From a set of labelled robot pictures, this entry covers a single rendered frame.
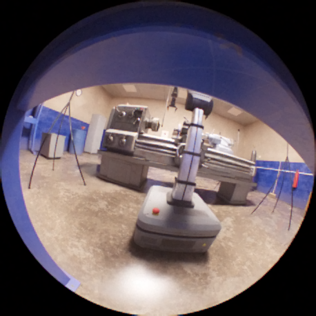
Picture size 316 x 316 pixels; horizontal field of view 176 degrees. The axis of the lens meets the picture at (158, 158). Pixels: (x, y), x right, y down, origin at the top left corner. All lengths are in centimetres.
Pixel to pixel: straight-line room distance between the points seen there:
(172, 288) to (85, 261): 43
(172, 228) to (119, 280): 40
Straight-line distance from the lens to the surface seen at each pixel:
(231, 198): 207
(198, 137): 75
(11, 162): 26
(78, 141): 402
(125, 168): 160
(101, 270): 63
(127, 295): 59
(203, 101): 85
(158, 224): 55
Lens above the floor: 58
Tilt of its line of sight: 2 degrees down
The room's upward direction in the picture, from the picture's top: 12 degrees clockwise
